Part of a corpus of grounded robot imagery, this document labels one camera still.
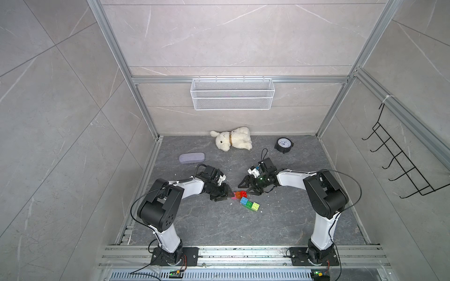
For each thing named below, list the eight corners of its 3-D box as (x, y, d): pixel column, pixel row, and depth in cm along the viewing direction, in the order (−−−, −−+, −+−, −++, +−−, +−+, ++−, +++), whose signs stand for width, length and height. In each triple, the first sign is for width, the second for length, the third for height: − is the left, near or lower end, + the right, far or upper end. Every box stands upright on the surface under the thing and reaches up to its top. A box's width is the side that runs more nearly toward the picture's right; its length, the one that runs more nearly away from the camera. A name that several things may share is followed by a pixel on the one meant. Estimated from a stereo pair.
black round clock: (272, 147, 116) (273, 144, 114) (280, 138, 121) (281, 135, 119) (286, 154, 112) (287, 151, 109) (293, 145, 117) (294, 141, 115)
